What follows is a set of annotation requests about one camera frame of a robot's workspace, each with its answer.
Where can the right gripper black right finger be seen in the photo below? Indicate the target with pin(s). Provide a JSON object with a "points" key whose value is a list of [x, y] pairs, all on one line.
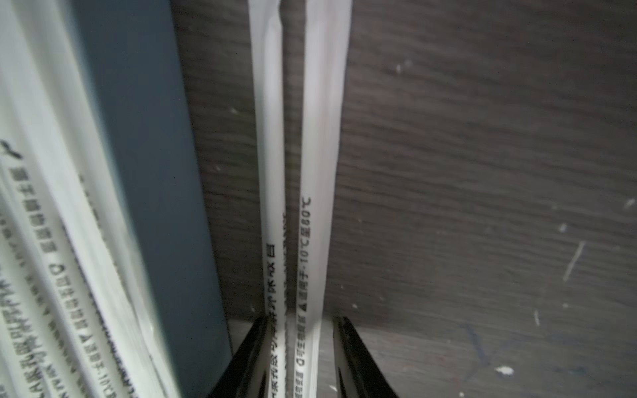
{"points": [[357, 374]]}

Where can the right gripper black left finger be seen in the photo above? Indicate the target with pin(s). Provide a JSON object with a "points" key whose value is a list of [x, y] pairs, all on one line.
{"points": [[247, 373]]}

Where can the white paper-wrapped straw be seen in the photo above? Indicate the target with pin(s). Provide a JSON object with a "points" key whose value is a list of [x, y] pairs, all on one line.
{"points": [[48, 313], [51, 122], [267, 67], [327, 33]]}

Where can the blue storage box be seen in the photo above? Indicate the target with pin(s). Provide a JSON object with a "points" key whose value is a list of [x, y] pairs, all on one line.
{"points": [[132, 55]]}

